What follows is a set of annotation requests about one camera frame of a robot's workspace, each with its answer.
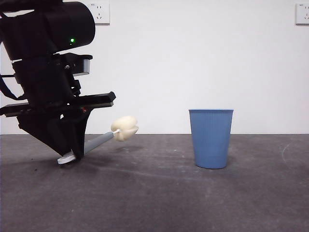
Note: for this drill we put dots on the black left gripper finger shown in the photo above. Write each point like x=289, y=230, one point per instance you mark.
x=48, y=135
x=80, y=135

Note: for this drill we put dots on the blue ribbed plastic cup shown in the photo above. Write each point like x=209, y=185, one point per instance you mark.
x=211, y=140

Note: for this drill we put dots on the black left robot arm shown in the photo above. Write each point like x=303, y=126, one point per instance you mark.
x=48, y=24

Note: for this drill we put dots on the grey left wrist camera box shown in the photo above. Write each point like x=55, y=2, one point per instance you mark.
x=86, y=65

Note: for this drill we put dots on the white wall socket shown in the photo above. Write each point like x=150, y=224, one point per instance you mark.
x=102, y=14
x=303, y=14

